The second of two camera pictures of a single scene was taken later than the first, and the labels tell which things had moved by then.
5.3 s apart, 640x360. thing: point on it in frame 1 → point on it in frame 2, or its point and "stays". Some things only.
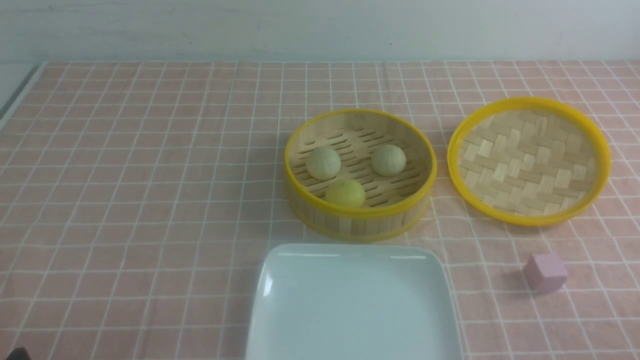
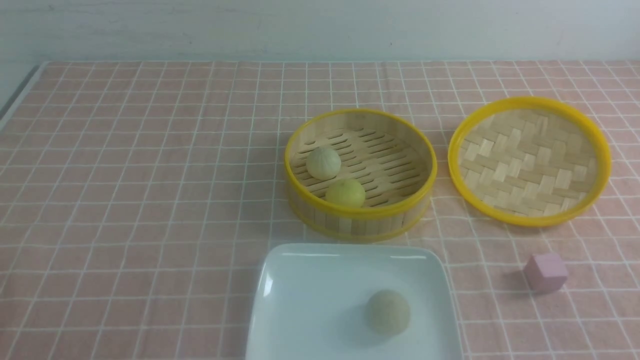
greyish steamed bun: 388,160 → 388,312
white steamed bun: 323,163 stays
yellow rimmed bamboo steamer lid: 529,161 stays
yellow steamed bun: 346,192 stays
